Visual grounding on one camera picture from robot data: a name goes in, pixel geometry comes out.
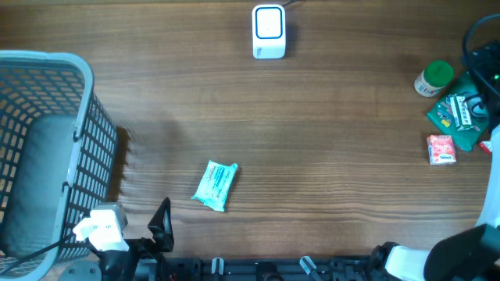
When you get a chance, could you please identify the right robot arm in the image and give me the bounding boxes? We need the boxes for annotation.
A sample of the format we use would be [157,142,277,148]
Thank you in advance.
[366,41,499,280]

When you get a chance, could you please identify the mint wet wipes pack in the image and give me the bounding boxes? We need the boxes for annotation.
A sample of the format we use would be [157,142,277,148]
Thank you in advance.
[191,160,238,212]

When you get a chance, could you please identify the white barcode scanner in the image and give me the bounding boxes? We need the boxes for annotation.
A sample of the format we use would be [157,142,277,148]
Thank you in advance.
[252,4,286,59]

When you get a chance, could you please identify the green lidded jar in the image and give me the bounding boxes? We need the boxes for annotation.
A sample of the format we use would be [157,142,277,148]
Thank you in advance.
[414,60,455,98]

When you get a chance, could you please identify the green white small tube box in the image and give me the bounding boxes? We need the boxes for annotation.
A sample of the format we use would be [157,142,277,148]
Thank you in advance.
[448,94,480,131]

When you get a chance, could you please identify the red patterned small box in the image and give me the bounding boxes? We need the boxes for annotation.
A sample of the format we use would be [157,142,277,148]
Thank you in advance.
[427,135,456,165]

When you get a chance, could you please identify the grey plastic mesh basket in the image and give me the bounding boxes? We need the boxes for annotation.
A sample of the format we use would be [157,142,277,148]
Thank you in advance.
[1,51,118,280]

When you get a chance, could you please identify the black left camera cable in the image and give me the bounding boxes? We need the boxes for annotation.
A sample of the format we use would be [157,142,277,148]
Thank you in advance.
[0,232,95,277]

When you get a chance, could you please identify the black mounting rail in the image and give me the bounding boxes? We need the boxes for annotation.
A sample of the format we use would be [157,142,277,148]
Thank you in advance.
[167,256,369,281]

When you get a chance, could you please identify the green glove package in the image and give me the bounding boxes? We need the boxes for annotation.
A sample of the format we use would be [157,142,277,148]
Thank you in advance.
[427,73,488,151]

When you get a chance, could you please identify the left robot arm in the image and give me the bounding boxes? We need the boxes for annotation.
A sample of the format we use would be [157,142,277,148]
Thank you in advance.
[59,197,177,280]

